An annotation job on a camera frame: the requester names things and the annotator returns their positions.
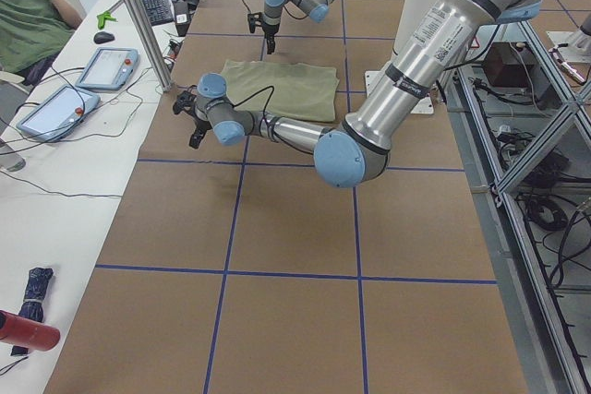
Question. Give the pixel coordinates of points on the black computer keyboard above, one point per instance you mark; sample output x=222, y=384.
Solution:
x=158, y=11

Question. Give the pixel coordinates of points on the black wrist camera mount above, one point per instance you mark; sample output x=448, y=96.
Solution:
x=254, y=21
x=184, y=103

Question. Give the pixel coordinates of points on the red cylinder bottle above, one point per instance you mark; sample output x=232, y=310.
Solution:
x=26, y=333

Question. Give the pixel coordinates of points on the grey aluminium frame post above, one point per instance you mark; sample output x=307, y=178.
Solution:
x=143, y=27

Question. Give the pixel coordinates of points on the olive green long-sleeve shirt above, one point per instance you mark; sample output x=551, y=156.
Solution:
x=298, y=91

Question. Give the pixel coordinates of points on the black power adapter box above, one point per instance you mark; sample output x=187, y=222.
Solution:
x=507, y=66

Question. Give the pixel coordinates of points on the folded dark blue umbrella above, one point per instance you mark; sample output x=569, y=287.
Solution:
x=31, y=308

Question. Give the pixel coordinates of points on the black computer mouse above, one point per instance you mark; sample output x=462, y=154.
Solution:
x=103, y=37

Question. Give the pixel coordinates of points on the blue teach pendant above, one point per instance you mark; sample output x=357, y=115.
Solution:
x=109, y=69
x=59, y=114

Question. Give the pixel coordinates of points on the person in green shirt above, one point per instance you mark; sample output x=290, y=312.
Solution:
x=33, y=34

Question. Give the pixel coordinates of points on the near blue teach pendant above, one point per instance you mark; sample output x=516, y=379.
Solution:
x=59, y=114

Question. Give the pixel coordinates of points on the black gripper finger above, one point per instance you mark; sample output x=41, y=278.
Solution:
x=270, y=45
x=196, y=138

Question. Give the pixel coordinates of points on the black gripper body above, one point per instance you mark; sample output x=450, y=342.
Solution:
x=201, y=127
x=269, y=32

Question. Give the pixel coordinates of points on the far blue teach pendant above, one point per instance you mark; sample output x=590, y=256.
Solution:
x=109, y=69

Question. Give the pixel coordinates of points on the green plastic clip tool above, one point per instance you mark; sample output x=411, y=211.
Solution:
x=104, y=18

